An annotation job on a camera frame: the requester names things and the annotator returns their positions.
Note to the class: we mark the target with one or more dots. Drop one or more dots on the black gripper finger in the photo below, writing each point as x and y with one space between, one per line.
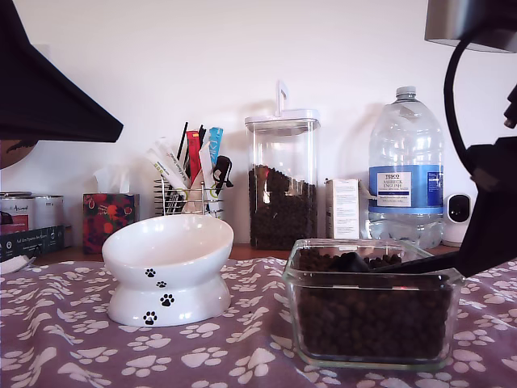
40 93
493 230

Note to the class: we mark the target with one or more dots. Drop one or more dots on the black plastic measuring spoon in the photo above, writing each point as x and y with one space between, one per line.
424 264

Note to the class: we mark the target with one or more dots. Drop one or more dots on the white ceramic paw-print cat bowl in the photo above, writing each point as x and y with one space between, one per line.
169 242

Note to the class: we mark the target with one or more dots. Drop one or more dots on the white paper tissue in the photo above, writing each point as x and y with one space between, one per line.
112 180

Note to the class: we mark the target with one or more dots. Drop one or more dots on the plain white tin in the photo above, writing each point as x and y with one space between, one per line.
49 210

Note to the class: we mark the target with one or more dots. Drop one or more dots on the white tin with red label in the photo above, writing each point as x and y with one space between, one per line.
17 210

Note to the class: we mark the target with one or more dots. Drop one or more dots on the large clear blue-labelled water bottle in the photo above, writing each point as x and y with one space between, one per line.
406 141

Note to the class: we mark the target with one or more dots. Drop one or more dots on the white sachet with green print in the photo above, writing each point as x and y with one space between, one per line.
162 169

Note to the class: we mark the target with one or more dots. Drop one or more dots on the white sachet with dark text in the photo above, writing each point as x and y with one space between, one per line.
171 157

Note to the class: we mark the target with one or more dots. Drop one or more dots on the floral red tissue box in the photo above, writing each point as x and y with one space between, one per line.
108 222

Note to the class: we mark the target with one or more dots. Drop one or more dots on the dark green flat box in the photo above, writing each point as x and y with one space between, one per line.
31 242

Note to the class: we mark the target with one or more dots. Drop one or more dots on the thin black stick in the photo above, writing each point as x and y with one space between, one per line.
183 139

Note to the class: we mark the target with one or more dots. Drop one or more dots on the small white printed carton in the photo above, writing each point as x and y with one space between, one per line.
344 206

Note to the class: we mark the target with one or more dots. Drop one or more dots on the red sachet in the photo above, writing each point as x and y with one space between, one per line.
194 157

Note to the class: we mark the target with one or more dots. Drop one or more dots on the small white object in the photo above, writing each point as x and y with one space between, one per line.
13 263

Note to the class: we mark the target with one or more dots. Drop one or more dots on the plain white sachet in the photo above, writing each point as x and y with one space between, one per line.
205 165

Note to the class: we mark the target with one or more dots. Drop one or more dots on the blue sachet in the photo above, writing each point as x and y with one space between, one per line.
215 145

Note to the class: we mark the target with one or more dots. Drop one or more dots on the black plastic clip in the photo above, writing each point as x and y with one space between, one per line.
222 165

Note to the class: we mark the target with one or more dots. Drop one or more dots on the square clear glass container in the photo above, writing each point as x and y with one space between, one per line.
291 283

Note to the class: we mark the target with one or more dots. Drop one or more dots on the tall clear white-lidded storage jar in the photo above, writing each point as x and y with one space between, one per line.
282 141

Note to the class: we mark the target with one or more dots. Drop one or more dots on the purple paw-print cloth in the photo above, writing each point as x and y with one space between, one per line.
60 343

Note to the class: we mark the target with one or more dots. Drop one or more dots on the small white round camera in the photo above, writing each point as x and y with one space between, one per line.
454 234

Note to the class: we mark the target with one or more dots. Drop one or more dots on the pale grey camera box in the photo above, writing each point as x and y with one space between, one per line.
464 20

